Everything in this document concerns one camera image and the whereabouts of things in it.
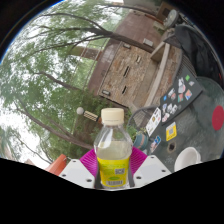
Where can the green plant in teal pot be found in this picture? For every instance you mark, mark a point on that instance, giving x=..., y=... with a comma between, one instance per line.
x=140, y=140

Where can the white mug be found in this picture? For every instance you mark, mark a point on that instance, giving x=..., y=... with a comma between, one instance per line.
x=186, y=158

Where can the clear bottle with yellow label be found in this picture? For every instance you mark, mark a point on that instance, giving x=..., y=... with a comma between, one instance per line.
x=113, y=156

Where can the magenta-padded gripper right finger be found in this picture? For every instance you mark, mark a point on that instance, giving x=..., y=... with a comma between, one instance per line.
x=151, y=170

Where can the small blue card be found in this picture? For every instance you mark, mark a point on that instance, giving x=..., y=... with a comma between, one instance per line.
x=155, y=144

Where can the white printed booklet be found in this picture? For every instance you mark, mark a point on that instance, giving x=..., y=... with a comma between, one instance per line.
x=153, y=121

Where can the black bag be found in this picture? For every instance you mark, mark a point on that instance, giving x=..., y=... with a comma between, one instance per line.
x=200, y=50

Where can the black laptop with stickers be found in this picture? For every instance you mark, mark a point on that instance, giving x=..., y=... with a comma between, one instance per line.
x=181, y=96

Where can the yellow card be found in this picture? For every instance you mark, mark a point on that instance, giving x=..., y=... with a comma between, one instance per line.
x=171, y=131

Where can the flat round red coaster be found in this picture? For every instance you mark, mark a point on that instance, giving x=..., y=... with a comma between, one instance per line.
x=219, y=117

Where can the grey wall box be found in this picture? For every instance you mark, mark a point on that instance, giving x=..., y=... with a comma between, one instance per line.
x=148, y=42

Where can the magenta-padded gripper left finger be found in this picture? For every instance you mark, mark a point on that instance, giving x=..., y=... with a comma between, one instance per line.
x=76, y=173

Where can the black wall lamp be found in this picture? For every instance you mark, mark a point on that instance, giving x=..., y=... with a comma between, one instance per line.
x=106, y=92
x=126, y=45

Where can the wooden lamp post, white globe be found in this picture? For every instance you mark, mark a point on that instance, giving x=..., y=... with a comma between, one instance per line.
x=90, y=116

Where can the grey wicker chair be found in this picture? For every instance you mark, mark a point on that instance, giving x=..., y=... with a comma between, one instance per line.
x=140, y=116

